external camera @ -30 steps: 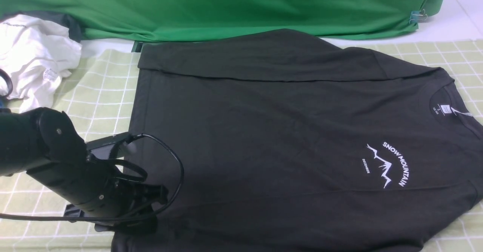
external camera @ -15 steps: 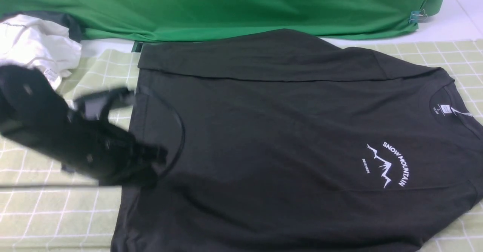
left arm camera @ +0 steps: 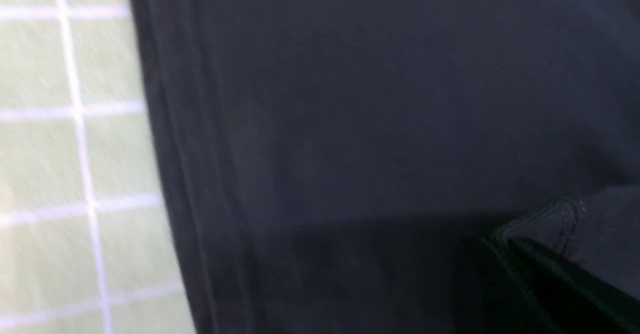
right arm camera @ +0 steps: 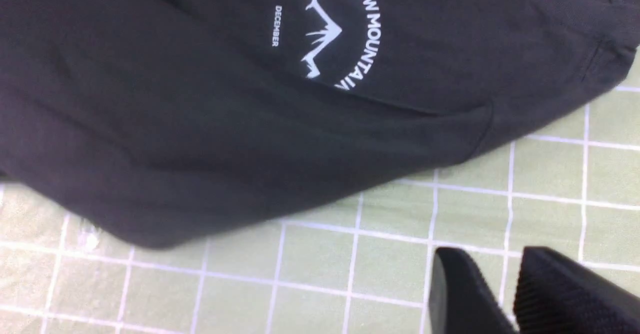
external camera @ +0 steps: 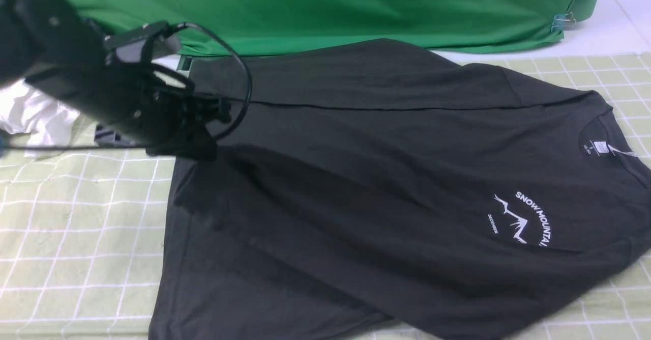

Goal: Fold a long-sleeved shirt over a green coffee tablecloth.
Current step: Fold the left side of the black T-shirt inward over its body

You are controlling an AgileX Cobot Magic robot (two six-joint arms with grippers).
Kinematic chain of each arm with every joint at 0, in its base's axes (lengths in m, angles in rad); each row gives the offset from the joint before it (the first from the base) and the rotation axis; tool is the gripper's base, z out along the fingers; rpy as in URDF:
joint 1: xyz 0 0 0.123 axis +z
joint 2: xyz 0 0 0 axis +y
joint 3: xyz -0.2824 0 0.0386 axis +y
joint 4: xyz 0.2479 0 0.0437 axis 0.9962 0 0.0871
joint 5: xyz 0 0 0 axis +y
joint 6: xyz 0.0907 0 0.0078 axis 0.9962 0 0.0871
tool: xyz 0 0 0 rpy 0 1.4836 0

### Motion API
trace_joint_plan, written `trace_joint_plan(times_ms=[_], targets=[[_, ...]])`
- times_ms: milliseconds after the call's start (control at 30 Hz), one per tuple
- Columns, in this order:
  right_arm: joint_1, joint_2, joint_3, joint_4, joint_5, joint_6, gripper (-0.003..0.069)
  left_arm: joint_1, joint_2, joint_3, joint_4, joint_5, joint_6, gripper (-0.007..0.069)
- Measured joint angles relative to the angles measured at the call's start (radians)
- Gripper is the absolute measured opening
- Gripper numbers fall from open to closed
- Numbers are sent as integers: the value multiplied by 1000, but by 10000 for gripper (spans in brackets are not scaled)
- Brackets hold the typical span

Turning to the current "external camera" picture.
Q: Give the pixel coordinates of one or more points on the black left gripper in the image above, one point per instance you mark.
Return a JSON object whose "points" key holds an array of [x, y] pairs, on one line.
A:
{"points": [[132, 101]]}

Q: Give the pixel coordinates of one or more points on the dark gray long-sleeve shirt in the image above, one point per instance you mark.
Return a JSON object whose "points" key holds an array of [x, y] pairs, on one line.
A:
{"points": [[378, 181]]}

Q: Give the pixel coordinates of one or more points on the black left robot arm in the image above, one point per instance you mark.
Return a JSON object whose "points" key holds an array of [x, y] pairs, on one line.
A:
{"points": [[31, 28]]}

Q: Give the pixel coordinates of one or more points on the crumpled white shirt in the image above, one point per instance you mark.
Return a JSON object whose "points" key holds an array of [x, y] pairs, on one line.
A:
{"points": [[46, 122]]}

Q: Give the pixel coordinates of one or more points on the green checkered tablecloth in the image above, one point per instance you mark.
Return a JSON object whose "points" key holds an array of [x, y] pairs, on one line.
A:
{"points": [[82, 234]]}

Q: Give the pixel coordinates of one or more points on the blue object at edge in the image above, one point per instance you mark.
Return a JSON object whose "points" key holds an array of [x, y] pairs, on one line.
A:
{"points": [[3, 146]]}

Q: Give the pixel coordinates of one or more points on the green backdrop cloth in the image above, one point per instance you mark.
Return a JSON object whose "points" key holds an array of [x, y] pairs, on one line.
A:
{"points": [[272, 27]]}

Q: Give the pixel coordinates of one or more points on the green binder clip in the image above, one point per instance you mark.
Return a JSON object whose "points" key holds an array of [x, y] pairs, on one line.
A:
{"points": [[563, 22]]}

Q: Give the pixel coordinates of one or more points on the green metal rail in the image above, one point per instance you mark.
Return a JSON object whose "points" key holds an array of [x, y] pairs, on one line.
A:
{"points": [[184, 64]]}

